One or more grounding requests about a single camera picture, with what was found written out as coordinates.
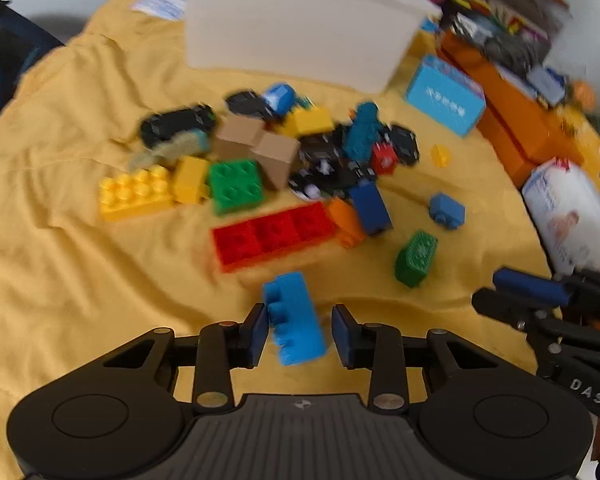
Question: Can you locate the grey-green fuzzy toy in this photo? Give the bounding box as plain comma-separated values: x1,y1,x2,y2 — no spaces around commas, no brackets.
130,130,212,171

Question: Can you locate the orange building brick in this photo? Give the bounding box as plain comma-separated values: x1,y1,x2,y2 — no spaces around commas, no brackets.
327,197,367,248

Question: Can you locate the dark blue fabric chair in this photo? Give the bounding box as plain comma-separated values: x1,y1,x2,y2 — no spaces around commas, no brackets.
0,0,66,141

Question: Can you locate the tall green building brick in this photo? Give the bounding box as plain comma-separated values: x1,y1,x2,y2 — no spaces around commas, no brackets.
394,230,438,288

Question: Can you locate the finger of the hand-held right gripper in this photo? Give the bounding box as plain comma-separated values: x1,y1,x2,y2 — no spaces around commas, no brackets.
471,287,566,336
492,267,600,311

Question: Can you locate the orange ball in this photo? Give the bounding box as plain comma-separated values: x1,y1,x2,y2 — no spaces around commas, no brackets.
570,82,595,111

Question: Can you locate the clear plastic storage box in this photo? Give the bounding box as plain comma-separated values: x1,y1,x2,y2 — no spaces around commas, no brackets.
460,0,573,41

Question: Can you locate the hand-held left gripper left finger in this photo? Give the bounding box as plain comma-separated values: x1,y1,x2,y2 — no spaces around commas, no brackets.
102,304,270,409

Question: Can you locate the long red building brick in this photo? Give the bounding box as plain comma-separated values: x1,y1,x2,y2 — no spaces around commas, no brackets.
211,201,337,274

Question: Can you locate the red toy car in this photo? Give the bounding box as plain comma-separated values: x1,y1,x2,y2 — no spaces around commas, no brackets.
370,142,398,176

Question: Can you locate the white soft pack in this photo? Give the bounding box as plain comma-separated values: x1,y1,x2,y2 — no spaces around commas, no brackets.
521,156,600,276

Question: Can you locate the long yellow building brick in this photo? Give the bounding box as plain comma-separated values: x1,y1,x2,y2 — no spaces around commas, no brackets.
98,166,177,222

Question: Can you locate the white and blue packet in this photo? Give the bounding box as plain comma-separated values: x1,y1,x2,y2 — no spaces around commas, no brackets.
130,0,188,21

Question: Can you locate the blue round toy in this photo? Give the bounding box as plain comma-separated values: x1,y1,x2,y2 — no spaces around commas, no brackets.
262,82,297,117

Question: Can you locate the square green building brick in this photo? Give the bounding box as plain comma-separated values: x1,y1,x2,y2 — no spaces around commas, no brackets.
208,159,266,217

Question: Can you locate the light blue building brick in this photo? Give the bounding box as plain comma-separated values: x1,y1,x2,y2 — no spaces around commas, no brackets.
262,271,327,367

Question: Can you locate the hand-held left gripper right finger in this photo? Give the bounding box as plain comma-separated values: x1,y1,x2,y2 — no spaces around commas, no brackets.
331,304,501,409

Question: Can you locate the large orange box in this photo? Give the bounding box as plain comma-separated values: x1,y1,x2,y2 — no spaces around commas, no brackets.
437,30,588,188

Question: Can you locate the small blue building brick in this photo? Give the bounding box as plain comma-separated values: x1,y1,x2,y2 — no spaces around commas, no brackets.
428,192,466,231

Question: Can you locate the teal toy train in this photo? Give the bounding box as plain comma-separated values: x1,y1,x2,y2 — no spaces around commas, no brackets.
342,102,383,163

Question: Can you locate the brown cardboard cube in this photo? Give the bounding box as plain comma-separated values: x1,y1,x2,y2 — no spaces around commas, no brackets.
214,116,266,162
252,132,302,192

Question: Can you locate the white plastic bin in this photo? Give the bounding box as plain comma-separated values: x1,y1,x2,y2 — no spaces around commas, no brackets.
182,0,443,95

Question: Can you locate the grey cable bundle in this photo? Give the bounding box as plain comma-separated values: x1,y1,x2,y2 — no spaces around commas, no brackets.
482,32,548,68

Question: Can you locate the dark blue building brick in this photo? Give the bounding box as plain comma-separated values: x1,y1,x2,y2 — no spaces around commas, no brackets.
349,180,394,237

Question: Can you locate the light blue carton box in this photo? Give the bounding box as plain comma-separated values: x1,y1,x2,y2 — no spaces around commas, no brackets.
405,55,487,138

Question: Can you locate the yellow blanket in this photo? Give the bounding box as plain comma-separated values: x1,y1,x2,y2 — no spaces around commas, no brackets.
0,0,600,480

